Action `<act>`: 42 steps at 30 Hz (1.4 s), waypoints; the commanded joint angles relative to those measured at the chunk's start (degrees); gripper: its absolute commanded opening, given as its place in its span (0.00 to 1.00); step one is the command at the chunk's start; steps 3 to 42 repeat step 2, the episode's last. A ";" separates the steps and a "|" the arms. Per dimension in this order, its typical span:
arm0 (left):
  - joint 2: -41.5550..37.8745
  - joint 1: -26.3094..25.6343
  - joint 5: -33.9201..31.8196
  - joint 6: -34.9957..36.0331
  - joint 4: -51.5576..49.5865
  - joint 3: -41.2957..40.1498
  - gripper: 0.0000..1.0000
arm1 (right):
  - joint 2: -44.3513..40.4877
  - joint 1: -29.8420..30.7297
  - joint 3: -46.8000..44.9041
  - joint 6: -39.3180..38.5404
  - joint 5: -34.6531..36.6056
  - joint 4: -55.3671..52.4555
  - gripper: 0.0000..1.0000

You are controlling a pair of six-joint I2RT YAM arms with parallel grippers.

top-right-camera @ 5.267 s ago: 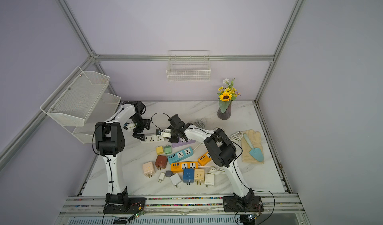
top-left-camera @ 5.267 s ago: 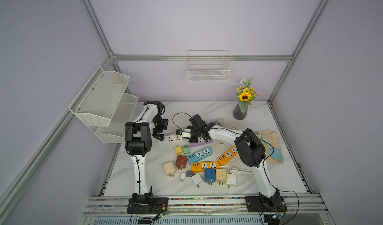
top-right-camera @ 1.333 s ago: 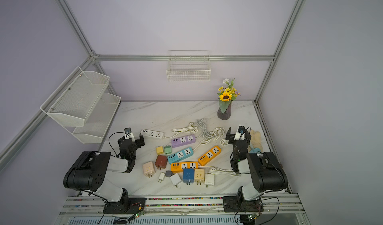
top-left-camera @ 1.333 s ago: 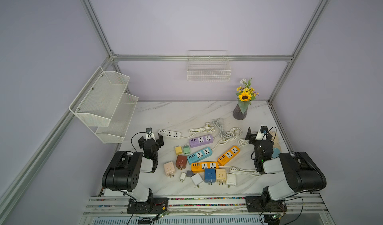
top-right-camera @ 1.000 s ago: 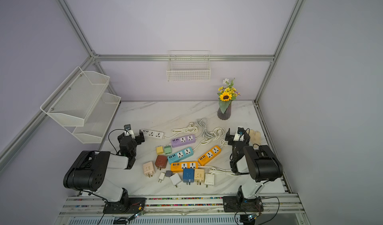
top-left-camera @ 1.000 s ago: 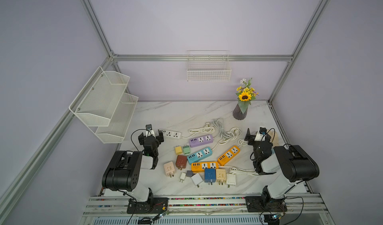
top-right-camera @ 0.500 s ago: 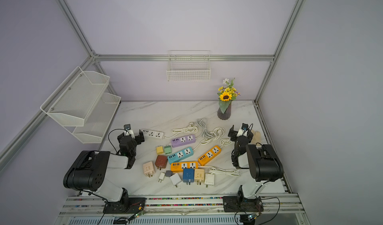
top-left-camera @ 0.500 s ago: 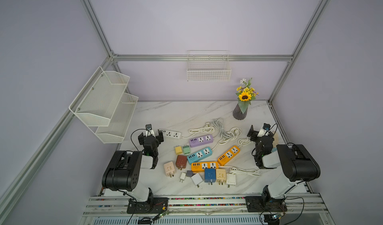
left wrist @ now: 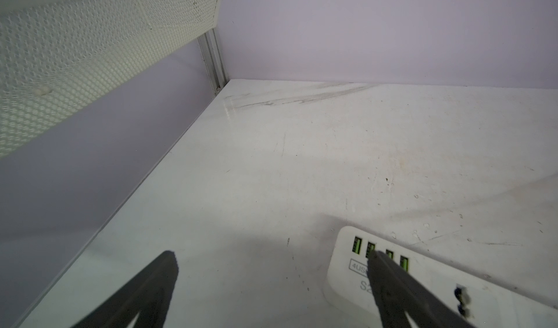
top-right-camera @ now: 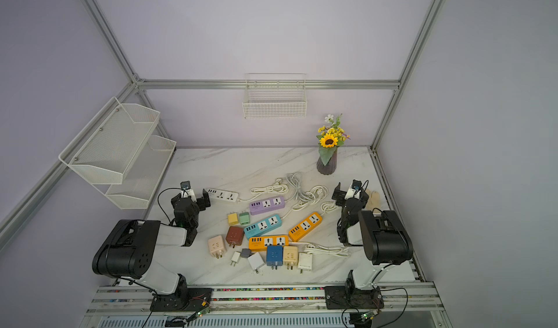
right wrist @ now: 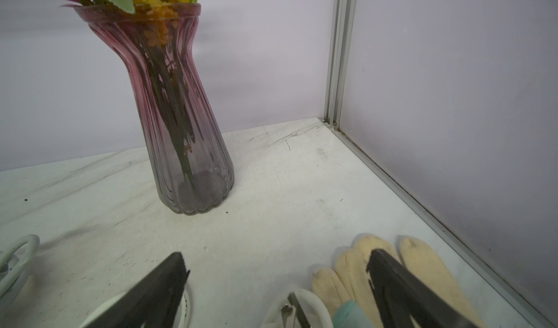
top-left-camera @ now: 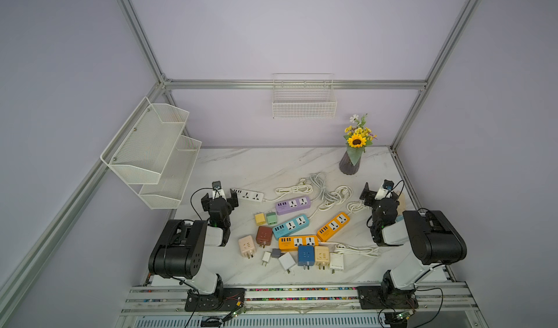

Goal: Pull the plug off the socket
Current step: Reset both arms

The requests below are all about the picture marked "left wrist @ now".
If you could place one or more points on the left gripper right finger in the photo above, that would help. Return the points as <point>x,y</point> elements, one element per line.
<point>401,299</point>

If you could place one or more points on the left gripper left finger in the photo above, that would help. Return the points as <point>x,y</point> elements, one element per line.
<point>143,301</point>

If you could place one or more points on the white power strip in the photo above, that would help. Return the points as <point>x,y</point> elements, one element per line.
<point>480,302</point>

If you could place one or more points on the lower white mesh shelf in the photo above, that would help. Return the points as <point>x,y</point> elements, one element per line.
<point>59,56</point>

